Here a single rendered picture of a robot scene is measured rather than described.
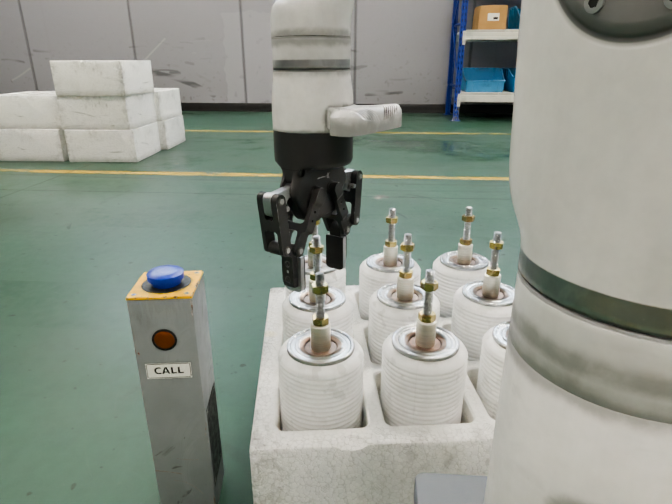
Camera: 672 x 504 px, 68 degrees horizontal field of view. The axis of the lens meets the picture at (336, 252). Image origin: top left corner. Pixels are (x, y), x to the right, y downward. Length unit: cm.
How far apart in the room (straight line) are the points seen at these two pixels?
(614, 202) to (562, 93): 4
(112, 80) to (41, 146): 59
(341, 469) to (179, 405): 20
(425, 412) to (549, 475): 36
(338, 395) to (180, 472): 25
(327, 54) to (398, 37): 525
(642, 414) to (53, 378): 100
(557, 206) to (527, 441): 10
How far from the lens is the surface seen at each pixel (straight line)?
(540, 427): 22
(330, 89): 45
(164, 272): 59
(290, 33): 45
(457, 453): 58
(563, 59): 18
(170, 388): 63
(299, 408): 56
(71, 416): 97
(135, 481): 82
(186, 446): 68
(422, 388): 56
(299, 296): 68
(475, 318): 68
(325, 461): 56
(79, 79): 316
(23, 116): 339
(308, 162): 45
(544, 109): 19
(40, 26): 675
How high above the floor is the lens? 55
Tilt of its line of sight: 21 degrees down
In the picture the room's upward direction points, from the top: straight up
